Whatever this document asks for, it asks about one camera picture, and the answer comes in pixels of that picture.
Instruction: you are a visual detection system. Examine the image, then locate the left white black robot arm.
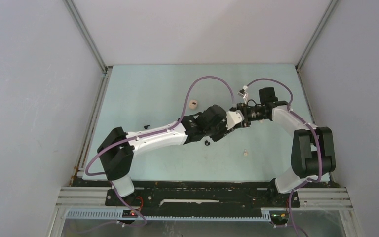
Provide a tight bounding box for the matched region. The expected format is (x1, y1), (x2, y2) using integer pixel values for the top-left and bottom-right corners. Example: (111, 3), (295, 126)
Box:
(97, 105), (244, 206)

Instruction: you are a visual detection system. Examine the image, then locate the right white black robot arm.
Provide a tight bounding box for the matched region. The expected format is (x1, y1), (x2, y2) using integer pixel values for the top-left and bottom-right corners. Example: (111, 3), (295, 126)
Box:
(235, 86), (336, 206)

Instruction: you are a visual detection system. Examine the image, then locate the beige earbud charging case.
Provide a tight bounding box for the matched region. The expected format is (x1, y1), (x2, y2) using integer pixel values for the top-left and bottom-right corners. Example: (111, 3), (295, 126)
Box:
(188, 100), (198, 110)

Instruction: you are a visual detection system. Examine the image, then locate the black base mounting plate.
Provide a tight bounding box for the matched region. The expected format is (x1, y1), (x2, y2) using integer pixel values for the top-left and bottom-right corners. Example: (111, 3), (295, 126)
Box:
(105, 181), (300, 218)

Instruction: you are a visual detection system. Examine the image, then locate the right controller board green led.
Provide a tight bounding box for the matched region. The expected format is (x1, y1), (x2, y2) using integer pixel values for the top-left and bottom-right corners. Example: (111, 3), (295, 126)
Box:
(271, 213), (289, 220)

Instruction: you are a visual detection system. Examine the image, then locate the left controller board red led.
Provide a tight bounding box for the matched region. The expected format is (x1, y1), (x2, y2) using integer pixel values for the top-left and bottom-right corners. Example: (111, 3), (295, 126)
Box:
(122, 210), (139, 218)

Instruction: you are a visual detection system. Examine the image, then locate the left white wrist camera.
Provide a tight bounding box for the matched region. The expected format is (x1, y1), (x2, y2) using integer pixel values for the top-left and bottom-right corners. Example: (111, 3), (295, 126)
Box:
(226, 110), (244, 130)

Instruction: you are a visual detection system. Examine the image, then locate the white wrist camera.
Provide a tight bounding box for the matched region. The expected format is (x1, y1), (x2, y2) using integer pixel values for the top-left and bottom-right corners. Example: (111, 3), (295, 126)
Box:
(237, 85), (249, 104)
(226, 110), (244, 130)

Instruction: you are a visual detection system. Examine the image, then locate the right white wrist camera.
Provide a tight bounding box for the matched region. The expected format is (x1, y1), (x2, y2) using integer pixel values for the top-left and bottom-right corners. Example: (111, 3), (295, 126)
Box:
(237, 85), (249, 104)

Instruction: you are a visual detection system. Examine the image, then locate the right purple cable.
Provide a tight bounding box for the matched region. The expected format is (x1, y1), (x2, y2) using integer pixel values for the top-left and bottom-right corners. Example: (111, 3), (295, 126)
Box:
(246, 78), (324, 237)

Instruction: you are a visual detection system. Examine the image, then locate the purple cable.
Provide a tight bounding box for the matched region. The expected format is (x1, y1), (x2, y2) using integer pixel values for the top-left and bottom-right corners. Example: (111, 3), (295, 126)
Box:
(84, 76), (236, 179)
(246, 78), (324, 237)

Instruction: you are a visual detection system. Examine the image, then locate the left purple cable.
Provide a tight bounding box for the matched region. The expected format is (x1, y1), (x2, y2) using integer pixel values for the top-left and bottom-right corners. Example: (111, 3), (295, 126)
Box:
(84, 76), (236, 179)

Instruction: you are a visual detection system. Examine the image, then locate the left aluminium corner post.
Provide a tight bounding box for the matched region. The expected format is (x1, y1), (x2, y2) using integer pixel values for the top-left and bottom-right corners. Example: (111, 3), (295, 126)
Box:
(63, 0), (109, 73)

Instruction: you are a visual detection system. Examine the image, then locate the aluminium frame rail front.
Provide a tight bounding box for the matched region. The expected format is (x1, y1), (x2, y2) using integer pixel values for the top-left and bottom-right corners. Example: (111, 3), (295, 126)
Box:
(46, 186), (364, 237)

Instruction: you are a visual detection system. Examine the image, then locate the white slotted cable duct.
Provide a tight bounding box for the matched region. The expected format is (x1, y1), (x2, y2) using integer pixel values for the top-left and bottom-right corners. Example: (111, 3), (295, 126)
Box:
(66, 209), (272, 222)

